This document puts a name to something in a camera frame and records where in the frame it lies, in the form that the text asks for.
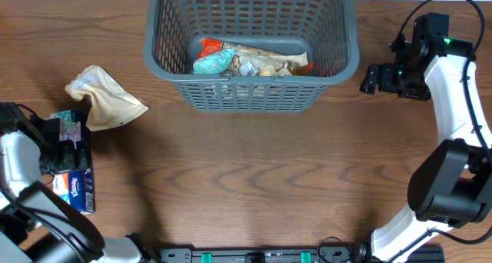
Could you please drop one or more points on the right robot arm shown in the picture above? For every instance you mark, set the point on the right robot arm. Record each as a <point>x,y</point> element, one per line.
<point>452,187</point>

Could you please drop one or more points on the Kleenex tissue multipack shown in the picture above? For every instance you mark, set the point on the Kleenex tissue multipack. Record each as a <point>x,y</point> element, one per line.
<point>76,186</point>

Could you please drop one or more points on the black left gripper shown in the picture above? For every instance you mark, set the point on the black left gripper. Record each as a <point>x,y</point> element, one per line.
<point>71,155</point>

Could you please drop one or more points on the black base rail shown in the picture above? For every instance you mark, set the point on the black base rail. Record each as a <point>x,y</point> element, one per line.
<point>331,249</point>

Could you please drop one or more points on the grey plastic lattice basket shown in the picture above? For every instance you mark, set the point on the grey plastic lattice basket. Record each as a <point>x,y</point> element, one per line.
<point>324,30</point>

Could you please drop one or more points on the orange gold biscuit packet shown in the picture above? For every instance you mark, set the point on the orange gold biscuit packet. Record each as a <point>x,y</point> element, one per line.
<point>210,46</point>

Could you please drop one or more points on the teal flushable wipes packet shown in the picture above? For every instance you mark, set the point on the teal flushable wipes packet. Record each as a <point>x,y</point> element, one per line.
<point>214,63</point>

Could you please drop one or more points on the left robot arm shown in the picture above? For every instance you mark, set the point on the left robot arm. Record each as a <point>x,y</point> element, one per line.
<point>46,186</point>

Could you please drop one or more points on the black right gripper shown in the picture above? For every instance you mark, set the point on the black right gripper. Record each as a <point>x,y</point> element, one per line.
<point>385,77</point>

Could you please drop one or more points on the white brown snack bag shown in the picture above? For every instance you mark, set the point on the white brown snack bag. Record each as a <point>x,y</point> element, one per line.
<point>267,66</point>

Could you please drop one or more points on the crumpled beige paper pouch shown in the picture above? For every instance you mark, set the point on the crumpled beige paper pouch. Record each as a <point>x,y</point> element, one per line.
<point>111,105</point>

